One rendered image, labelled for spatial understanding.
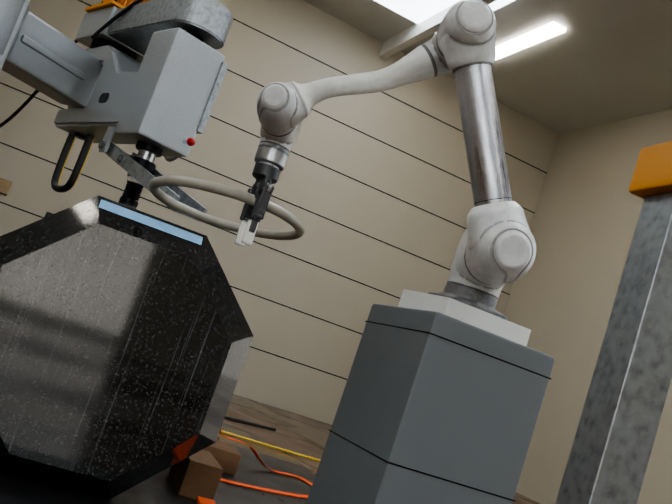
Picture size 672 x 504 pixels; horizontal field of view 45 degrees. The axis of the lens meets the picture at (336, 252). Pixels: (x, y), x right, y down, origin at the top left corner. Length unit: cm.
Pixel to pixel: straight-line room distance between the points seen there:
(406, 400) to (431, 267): 682
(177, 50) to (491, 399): 167
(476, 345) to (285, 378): 621
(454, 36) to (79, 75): 180
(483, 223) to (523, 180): 743
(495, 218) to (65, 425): 129
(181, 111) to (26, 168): 487
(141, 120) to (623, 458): 214
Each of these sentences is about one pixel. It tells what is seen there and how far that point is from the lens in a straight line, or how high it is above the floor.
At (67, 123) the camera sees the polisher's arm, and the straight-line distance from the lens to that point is 361.
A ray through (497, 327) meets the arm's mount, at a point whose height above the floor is 83.
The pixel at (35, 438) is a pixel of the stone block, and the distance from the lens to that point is 238.
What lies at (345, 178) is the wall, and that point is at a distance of 845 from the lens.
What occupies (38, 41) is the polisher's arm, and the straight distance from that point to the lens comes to 341.
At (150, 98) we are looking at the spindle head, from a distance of 297.
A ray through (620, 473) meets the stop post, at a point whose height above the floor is 57.
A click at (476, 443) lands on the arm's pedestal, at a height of 51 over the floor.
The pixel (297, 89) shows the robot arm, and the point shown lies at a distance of 215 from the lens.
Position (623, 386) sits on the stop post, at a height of 69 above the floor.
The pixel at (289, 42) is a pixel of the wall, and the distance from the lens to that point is 847.
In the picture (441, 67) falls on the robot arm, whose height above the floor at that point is 149.
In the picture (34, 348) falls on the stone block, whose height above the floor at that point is 36.
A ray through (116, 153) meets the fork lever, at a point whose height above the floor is 107.
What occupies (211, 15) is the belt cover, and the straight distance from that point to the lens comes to 308.
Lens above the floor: 58
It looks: 8 degrees up
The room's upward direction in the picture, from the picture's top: 19 degrees clockwise
